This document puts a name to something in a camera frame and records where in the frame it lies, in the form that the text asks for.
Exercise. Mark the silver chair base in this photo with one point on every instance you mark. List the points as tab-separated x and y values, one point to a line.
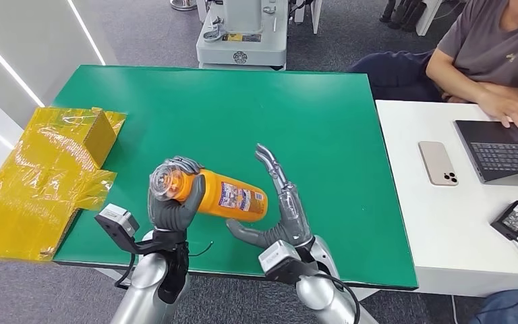
182	5

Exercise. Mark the person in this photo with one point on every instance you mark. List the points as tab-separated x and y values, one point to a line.
487	40

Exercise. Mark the person's knee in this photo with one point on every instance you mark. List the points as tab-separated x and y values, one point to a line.
513	308

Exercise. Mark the orange detergent bottle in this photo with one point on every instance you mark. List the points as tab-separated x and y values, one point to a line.
223	196

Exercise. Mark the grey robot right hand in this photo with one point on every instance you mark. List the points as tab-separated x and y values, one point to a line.
292	219

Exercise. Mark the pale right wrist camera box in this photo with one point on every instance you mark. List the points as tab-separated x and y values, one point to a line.
279	257

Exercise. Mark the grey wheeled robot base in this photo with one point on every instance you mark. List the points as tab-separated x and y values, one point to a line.
241	44

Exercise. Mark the yellow taped cardboard box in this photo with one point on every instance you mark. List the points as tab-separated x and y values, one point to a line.
31	188

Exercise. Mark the black power adapter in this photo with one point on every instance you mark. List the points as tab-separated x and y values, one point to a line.
513	219

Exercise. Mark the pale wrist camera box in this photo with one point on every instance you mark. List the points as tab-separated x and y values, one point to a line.
279	257
116	221

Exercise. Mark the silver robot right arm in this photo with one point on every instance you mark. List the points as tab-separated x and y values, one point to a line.
326	295

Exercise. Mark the white desk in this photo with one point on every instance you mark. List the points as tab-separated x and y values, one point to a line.
442	232

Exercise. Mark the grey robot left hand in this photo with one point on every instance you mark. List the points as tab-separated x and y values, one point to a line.
174	217

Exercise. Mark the person's right hand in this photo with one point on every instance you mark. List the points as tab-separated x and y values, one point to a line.
511	109

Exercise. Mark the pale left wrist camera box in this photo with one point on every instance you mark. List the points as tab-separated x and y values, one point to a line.
116	221

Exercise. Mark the white furniture leg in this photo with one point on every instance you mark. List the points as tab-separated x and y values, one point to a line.
315	13

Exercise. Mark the person's right forearm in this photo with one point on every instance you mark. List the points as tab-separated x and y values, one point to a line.
453	82

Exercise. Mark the dark grey laptop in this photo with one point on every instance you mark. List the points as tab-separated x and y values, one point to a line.
504	154

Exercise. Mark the beige smartphone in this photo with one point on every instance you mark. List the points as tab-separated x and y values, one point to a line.
437	162

